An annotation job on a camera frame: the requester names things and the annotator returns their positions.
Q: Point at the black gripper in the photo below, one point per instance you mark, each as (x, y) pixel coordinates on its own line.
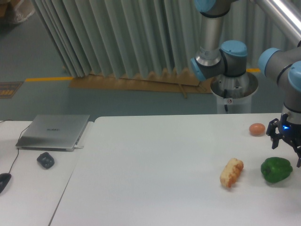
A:
(289, 126)

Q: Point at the golden bread piece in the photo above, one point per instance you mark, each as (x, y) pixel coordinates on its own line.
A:
(231, 172)

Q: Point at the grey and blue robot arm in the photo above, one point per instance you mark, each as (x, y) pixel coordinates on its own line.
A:
(228, 60)

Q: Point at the brown egg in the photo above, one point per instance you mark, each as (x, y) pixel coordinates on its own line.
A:
(257, 129)

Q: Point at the green bell pepper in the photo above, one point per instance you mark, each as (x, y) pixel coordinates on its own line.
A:
(276, 169)

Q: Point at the brown cardboard sheet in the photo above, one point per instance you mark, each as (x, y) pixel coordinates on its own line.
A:
(184, 83)

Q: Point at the white usb plug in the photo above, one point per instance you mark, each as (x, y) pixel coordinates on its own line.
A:
(78, 147)

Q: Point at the grey-green pleated curtain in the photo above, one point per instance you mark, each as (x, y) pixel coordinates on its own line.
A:
(123, 36)

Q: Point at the silver closed laptop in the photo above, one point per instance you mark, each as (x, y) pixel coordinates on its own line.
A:
(53, 132)

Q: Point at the small black controller device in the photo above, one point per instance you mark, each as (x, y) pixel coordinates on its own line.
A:
(46, 160)

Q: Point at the black computer mouse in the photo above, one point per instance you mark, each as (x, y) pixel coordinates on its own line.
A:
(4, 180)

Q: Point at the clear plastic bag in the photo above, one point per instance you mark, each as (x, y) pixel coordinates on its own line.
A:
(21, 11)

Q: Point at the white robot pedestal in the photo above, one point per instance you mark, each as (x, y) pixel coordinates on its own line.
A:
(234, 94)

